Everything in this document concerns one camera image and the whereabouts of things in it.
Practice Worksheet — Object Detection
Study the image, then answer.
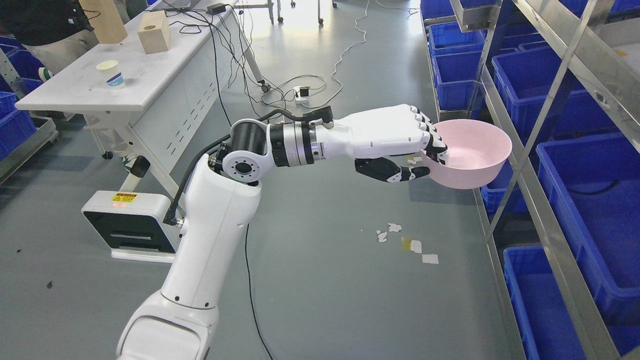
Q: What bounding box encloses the tall wooden block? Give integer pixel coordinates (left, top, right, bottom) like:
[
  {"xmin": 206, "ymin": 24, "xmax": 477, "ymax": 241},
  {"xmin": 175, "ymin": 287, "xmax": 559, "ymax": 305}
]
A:
[{"xmin": 79, "ymin": 0, "xmax": 130, "ymax": 44}]

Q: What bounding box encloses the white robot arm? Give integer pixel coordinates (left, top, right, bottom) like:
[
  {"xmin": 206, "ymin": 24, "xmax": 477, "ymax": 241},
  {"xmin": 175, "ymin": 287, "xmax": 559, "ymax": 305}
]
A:
[{"xmin": 116, "ymin": 105, "xmax": 334, "ymax": 360}]

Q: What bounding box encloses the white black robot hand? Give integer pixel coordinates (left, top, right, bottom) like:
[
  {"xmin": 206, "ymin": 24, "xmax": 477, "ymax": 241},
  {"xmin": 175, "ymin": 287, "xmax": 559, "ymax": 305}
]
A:
[{"xmin": 315, "ymin": 104, "xmax": 450, "ymax": 183}]

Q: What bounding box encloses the white robot base unit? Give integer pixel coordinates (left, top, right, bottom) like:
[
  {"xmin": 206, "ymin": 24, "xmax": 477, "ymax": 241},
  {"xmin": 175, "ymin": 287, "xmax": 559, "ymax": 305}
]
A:
[{"xmin": 81, "ymin": 190, "xmax": 180, "ymax": 264}]

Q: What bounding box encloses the white power strip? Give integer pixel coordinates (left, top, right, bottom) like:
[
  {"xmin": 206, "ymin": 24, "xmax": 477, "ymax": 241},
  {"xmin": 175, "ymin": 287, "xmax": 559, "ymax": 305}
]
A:
[{"xmin": 292, "ymin": 85, "xmax": 311, "ymax": 105}]

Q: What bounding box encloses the paper cup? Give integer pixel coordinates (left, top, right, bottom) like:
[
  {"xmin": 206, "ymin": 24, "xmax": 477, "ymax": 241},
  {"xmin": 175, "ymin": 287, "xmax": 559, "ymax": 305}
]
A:
[{"xmin": 96, "ymin": 59, "xmax": 126, "ymax": 90}]

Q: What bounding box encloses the wooden block box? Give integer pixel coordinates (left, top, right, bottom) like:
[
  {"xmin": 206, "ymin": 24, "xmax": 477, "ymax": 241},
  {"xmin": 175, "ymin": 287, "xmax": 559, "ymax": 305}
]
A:
[{"xmin": 137, "ymin": 9, "xmax": 171, "ymax": 55}]

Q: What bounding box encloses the white folding table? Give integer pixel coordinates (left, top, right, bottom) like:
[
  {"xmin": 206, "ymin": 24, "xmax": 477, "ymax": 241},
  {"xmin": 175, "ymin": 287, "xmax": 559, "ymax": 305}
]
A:
[{"xmin": 16, "ymin": 0, "xmax": 269, "ymax": 195}]

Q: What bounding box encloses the person in black shirt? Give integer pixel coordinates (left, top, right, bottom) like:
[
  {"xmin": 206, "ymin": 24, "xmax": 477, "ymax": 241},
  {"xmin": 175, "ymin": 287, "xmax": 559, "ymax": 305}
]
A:
[{"xmin": 0, "ymin": 0, "xmax": 99, "ymax": 75}]

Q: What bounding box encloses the pink plastic bowl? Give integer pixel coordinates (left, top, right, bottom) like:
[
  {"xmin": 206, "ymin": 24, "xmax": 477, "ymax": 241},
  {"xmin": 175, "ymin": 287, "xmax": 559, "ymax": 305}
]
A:
[{"xmin": 420, "ymin": 119, "xmax": 512, "ymax": 190}]

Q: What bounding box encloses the steel shelf rack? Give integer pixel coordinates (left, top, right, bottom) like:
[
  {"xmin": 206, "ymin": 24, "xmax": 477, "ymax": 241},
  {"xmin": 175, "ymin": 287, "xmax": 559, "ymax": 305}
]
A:
[{"xmin": 421, "ymin": 0, "xmax": 640, "ymax": 360}]

